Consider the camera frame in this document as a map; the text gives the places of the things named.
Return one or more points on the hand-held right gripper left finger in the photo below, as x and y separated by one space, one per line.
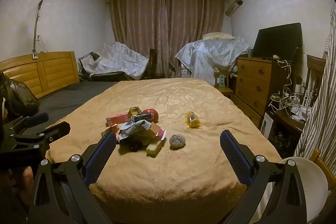
101 158

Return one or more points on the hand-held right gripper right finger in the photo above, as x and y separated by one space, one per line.
233 155

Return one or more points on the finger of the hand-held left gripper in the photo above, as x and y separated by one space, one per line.
56 129
36 118

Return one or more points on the yellow sponge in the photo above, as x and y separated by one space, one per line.
153 148

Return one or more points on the white terry cloth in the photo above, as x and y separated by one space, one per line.
177 140

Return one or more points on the cardboard carton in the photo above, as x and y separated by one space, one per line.
155 129

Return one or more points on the white bucket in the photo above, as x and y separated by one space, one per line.
312 179

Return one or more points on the person's left forearm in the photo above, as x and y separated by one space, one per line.
26 182

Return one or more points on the black plastic bag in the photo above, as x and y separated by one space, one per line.
18 98

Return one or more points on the dark grey bed sheet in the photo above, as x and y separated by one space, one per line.
73 98

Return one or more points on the small black object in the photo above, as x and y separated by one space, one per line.
135 147

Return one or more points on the grey plastic wrapper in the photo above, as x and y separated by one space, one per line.
131 129

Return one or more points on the pink box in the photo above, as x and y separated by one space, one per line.
116 119

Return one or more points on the white box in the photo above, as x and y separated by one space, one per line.
267 124

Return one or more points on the wooden headboard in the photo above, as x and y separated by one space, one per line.
55 71

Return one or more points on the yellow plastic wrapper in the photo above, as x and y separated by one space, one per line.
192 119

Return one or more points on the gold foil packet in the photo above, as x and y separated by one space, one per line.
134 110

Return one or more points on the black rectangular packet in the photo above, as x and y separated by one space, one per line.
143 117

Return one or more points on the small wooden stool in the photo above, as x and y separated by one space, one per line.
223 94

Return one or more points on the dark side table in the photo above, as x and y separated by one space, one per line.
286 119

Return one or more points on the tan bed blanket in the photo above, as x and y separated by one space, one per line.
170 182

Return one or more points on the wooden dresser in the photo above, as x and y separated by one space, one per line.
252 82

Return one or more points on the black desk lamp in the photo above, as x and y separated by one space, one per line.
95 56

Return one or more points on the light wooden chair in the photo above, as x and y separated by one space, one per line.
321 161

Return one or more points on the low plastic sheet cover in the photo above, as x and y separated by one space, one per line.
118 61

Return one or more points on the striped shirt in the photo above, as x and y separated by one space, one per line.
320 113

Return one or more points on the tall plastic sheet cover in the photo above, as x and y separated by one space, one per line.
207 56

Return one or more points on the cream pillow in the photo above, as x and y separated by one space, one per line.
218 35

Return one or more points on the black television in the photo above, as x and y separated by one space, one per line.
278 43

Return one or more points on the brown wooden chair back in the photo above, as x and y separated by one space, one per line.
315 64

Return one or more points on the brown curtain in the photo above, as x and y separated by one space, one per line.
162 29

